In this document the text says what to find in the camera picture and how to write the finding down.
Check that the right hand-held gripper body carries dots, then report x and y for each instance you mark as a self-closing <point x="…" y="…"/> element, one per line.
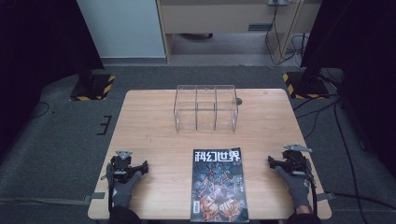
<point x="295" y="160"/>

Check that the white power strip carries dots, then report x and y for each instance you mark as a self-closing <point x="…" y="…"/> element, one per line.
<point x="278" y="2"/>

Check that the white panel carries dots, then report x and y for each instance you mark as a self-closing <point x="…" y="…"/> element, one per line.
<point x="124" y="28"/>

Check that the person's right hand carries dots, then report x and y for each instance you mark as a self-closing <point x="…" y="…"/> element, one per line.
<point x="297" y="186"/>

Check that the black curtain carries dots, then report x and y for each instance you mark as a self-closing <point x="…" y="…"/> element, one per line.
<point x="358" y="46"/>
<point x="37" y="46"/>

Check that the black striped-edge stand base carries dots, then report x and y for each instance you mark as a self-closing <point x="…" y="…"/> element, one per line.
<point x="93" y="87"/>
<point x="306" y="87"/>

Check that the person's left hand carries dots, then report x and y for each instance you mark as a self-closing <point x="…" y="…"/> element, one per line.
<point x="123" y="193"/>

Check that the grey tape strip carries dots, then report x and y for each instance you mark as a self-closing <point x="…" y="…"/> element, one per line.
<point x="326" y="196"/>
<point x="95" y="196"/>

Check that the dark illustrated magazine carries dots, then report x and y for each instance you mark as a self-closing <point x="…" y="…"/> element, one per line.
<point x="219" y="186"/>

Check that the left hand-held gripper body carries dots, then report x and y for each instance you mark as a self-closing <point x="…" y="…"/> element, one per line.
<point x="120" y="166"/>

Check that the clear acrylic divided rack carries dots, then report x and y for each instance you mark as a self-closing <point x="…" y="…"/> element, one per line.
<point x="205" y="109"/>

